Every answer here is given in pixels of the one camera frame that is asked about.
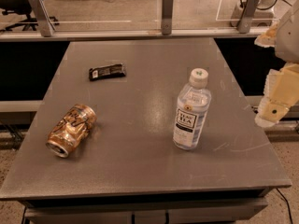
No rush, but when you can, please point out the clear blue plastic bottle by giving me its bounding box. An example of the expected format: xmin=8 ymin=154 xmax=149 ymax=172
xmin=173 ymin=68 xmax=211 ymax=150

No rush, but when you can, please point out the right metal rail bracket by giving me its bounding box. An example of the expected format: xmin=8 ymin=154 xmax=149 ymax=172
xmin=236 ymin=0 xmax=260 ymax=34

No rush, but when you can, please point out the black snack bar wrapper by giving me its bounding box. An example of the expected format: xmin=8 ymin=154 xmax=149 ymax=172
xmin=89 ymin=63 xmax=126 ymax=81

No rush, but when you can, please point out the clear glass barrier panel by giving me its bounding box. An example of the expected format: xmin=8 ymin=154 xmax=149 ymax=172
xmin=0 ymin=0 xmax=299 ymax=33

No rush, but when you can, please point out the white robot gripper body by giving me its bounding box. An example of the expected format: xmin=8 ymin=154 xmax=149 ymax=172
xmin=275 ymin=7 xmax=299 ymax=63

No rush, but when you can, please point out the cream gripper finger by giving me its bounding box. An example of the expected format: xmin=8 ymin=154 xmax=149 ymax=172
xmin=254 ymin=23 xmax=278 ymax=48
xmin=255 ymin=63 xmax=299 ymax=128

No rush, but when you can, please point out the metal rail bracket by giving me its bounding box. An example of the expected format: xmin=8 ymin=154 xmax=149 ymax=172
xmin=28 ymin=0 xmax=54 ymax=37
xmin=161 ymin=0 xmax=174 ymax=35
xmin=236 ymin=0 xmax=260 ymax=34

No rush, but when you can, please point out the grey table drawer unit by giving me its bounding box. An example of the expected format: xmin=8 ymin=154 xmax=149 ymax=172
xmin=21 ymin=196 xmax=267 ymax=224

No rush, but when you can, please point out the crushed orange soda can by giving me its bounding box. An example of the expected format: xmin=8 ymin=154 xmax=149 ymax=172
xmin=46 ymin=104 xmax=96 ymax=158

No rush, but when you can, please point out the middle metal rail bracket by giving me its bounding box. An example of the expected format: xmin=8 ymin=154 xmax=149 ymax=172
xmin=161 ymin=0 xmax=174 ymax=35

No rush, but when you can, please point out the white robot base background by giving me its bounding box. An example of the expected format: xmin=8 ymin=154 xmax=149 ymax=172
xmin=230 ymin=0 xmax=278 ymax=27

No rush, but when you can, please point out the black office chair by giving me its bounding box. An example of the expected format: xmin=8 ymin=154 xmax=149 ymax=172
xmin=0 ymin=0 xmax=60 ymax=33

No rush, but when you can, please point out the left metal rail bracket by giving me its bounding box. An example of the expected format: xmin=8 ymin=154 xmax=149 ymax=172
xmin=28 ymin=0 xmax=54 ymax=37

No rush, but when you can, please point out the black floor cable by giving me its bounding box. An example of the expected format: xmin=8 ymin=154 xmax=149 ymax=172
xmin=276 ymin=188 xmax=294 ymax=224

